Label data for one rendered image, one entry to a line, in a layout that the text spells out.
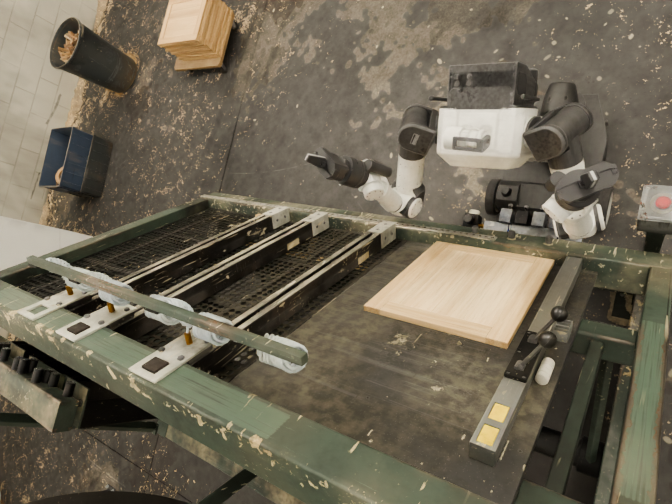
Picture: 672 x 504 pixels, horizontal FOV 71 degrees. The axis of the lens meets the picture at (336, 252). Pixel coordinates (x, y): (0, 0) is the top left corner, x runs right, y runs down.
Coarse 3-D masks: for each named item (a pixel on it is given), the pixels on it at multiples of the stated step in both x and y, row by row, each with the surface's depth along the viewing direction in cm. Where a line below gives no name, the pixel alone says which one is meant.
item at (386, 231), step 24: (360, 240) 181; (384, 240) 189; (336, 264) 163; (288, 288) 149; (312, 288) 153; (264, 312) 136; (288, 312) 144; (192, 336) 120; (144, 360) 112; (168, 360) 112; (192, 360) 116; (216, 360) 122
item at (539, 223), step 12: (468, 216) 193; (480, 216) 197; (504, 216) 188; (516, 216) 185; (528, 216) 184; (540, 216) 181; (480, 228) 187; (492, 228) 192; (504, 228) 189; (516, 228) 187; (528, 228) 184; (540, 228) 182; (552, 228) 179; (576, 240) 175
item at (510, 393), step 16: (560, 272) 150; (576, 272) 149; (560, 288) 141; (544, 304) 134; (560, 304) 133; (544, 320) 126; (544, 352) 119; (512, 384) 104; (528, 384) 107; (496, 400) 100; (512, 400) 100; (512, 416) 97; (480, 448) 90; (496, 448) 89
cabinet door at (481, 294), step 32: (448, 256) 174; (480, 256) 172; (512, 256) 169; (384, 288) 154; (416, 288) 153; (448, 288) 152; (480, 288) 150; (512, 288) 148; (416, 320) 136; (448, 320) 134; (480, 320) 133; (512, 320) 131
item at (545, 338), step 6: (540, 336) 101; (546, 336) 100; (552, 336) 100; (540, 342) 101; (546, 342) 100; (552, 342) 100; (540, 348) 103; (546, 348) 101; (534, 354) 104; (528, 360) 106; (516, 366) 107; (522, 366) 107
